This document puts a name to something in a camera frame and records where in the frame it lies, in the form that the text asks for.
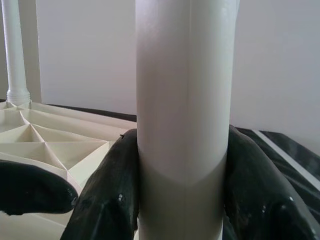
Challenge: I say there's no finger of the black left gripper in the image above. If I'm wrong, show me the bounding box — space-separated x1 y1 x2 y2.
0 159 79 217

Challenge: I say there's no white tape strip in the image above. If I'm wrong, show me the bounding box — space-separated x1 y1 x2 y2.
252 129 320 191

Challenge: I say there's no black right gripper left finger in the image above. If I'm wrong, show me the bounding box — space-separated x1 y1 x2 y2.
59 128 141 240

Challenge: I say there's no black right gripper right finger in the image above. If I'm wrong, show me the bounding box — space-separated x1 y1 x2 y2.
222 124 320 240

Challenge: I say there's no white plastic table leg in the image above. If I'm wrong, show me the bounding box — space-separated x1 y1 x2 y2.
133 0 240 240
1 0 32 109

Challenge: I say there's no white plastic children table top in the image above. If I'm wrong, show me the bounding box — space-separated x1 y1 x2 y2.
0 98 139 240

